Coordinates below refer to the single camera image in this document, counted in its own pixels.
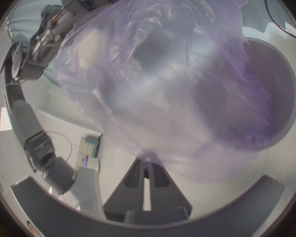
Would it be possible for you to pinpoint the black cable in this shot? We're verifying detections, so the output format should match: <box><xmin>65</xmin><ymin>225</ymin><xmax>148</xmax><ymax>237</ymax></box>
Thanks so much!
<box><xmin>263</xmin><ymin>0</ymin><xmax>296</xmax><ymax>39</ymax></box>

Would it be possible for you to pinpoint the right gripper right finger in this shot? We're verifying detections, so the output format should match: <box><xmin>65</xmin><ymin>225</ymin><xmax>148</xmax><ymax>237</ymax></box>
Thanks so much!
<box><xmin>148</xmin><ymin>158</ymin><xmax>193</xmax><ymax>219</ymax></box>

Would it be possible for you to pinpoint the white trash bin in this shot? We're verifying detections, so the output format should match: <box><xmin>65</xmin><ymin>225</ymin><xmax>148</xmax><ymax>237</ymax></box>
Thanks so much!
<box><xmin>243</xmin><ymin>37</ymin><xmax>296</xmax><ymax>150</ymax></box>

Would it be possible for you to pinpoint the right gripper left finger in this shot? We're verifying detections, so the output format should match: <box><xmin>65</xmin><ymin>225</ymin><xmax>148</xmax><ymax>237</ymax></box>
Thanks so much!
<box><xmin>103</xmin><ymin>157</ymin><xmax>146</xmax><ymax>220</ymax></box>

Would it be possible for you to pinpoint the purple plastic bag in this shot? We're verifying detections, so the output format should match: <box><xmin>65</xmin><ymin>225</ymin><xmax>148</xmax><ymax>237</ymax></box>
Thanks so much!
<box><xmin>53</xmin><ymin>0</ymin><xmax>274</xmax><ymax>182</ymax></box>

